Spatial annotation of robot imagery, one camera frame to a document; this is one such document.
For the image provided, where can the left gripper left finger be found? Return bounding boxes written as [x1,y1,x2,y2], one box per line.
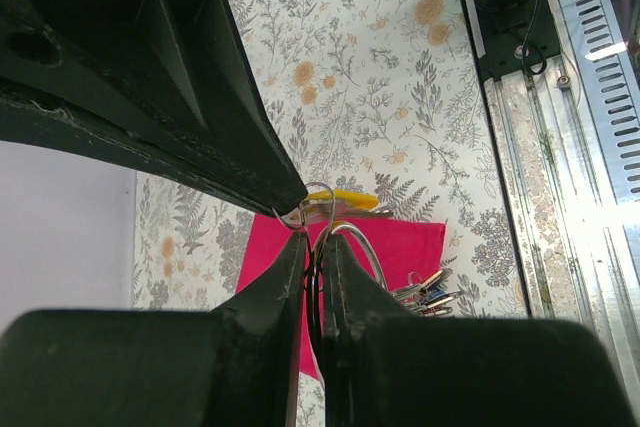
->
[1,234,306,426]

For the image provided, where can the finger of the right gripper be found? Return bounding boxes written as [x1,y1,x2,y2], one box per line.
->
[1,0,307,215]
[0,76,281,218]

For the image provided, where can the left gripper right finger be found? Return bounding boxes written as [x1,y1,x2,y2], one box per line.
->
[323,235,630,426]

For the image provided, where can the large keyring with keys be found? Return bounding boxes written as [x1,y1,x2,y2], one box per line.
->
[279,181,466,378]

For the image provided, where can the yellow tagged key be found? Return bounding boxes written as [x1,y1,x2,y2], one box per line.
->
[300,189,394,224]

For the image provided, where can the pink folded cloth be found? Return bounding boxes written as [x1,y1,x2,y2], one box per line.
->
[234,211,449,381]

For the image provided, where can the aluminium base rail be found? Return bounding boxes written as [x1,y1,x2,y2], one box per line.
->
[460,0,639,365]

